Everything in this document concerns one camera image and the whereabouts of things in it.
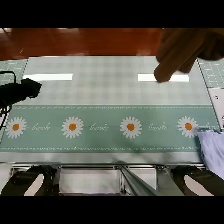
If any lavender garment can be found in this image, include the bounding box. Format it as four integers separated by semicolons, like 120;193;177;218
195;128;224;181

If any black cable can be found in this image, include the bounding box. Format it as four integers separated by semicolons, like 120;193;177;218
0;70;18;132

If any brown garment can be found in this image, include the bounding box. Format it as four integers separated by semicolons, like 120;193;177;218
153;28;224;84

